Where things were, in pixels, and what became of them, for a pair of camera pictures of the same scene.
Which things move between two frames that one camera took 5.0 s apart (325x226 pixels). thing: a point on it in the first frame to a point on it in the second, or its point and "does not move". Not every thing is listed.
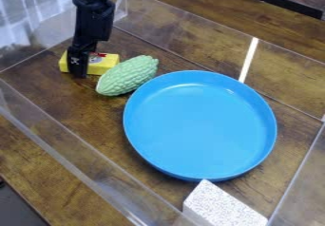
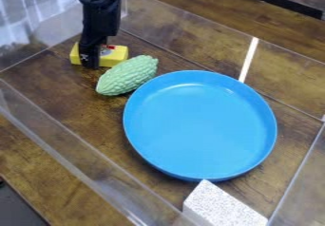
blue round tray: [201, 125] does not move
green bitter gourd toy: [126, 75] does not move
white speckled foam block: [212, 207] does not move
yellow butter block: [101, 62] to [113, 54]
